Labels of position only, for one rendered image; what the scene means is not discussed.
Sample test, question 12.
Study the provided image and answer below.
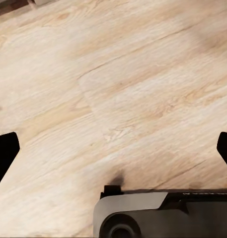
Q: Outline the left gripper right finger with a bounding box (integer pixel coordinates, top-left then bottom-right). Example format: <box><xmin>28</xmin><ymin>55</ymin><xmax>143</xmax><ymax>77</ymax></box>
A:
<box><xmin>217</xmin><ymin>132</ymin><xmax>227</xmax><ymax>163</ymax></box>

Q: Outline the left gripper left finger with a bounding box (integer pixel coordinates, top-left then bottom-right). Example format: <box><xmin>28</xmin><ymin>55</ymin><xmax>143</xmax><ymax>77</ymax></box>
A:
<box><xmin>0</xmin><ymin>132</ymin><xmax>20</xmax><ymax>182</ymax></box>

